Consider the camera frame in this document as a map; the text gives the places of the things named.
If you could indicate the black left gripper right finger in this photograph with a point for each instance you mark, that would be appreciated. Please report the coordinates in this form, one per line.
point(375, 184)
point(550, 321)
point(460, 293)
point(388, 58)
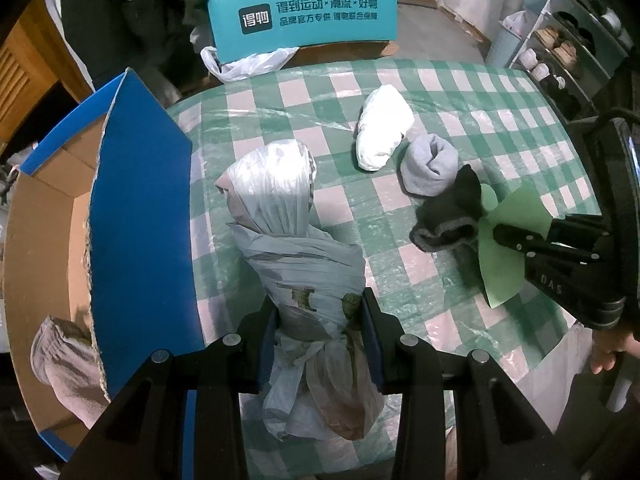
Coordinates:
point(499, 433)

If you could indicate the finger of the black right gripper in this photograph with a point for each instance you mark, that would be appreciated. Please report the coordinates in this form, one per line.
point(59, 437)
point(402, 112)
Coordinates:
point(575, 237)

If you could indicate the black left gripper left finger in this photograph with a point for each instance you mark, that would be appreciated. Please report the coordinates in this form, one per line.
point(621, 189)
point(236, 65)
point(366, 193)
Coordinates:
point(179, 417)

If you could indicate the light green cloth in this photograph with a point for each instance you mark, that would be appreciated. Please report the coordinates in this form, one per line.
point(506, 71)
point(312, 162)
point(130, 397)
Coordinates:
point(502, 268)

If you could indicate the beige grey towel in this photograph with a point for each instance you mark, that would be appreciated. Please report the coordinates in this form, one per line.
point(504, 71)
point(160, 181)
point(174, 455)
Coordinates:
point(63, 357)

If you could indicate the white knotted plastic bag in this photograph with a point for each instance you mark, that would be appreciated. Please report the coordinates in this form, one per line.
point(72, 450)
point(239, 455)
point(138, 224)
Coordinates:
point(320, 385)

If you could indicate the right hand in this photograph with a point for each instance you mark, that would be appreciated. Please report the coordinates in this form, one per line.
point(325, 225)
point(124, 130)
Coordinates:
point(607, 344)

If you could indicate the dark grey sock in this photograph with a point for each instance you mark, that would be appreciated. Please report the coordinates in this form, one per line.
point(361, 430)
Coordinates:
point(451, 218)

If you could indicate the grey rolled sock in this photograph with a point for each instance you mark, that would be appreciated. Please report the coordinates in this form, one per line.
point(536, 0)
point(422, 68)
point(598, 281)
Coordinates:
point(429, 166)

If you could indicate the white shoe rack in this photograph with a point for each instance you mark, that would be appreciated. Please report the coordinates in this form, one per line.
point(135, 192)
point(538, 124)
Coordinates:
point(580, 42)

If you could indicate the blue cardboard box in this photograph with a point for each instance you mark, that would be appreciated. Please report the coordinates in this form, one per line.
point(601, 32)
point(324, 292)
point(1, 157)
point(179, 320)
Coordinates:
point(99, 233)

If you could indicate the white rolled sock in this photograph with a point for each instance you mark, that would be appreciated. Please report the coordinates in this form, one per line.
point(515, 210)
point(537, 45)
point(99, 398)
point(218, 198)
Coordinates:
point(385, 119)

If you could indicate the green checkered tablecloth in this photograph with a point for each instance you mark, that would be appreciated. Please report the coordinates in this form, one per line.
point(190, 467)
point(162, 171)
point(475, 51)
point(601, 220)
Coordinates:
point(501, 126)

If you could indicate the teal printed box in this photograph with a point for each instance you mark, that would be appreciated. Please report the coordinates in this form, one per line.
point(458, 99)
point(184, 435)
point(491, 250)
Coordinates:
point(244, 27)

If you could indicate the wooden louvered cabinet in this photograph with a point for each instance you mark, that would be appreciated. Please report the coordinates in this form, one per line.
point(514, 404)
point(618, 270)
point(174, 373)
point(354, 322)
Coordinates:
point(34, 58)

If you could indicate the dark hanging jacket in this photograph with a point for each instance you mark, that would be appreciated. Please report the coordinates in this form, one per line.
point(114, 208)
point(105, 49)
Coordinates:
point(112, 35)

